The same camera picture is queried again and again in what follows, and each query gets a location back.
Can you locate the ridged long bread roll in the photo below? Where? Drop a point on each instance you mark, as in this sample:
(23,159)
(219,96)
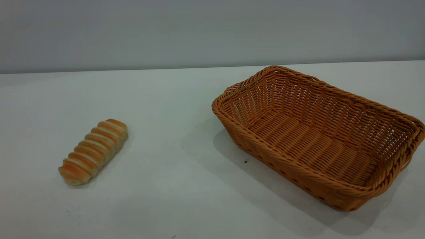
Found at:
(93,151)

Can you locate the yellow woven wicker basket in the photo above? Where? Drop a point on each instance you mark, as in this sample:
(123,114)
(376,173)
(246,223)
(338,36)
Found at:
(298,139)

